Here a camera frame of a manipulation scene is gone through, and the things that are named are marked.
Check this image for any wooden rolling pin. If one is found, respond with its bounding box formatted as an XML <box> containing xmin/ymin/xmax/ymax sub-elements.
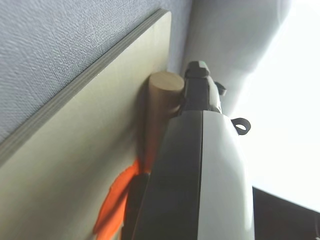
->
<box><xmin>142</xmin><ymin>71</ymin><xmax>186</xmax><ymax>173</ymax></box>

